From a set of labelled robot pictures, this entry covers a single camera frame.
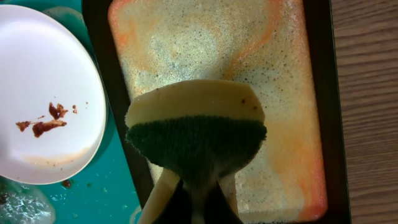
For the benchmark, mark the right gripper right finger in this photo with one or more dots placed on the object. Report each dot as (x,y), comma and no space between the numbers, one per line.
(217,210)

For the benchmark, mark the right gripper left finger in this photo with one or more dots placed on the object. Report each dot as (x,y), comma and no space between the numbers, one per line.
(178,209)

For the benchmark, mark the green yellow scrubbing sponge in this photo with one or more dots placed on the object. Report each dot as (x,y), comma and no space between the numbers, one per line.
(197,131)

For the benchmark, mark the teal plastic tray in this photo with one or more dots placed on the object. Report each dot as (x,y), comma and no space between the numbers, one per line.
(102,192)

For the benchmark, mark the black tray with soapy water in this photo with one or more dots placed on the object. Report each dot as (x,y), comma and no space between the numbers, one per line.
(319,24)

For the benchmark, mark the white plate right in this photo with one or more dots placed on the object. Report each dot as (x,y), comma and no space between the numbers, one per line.
(53,107)

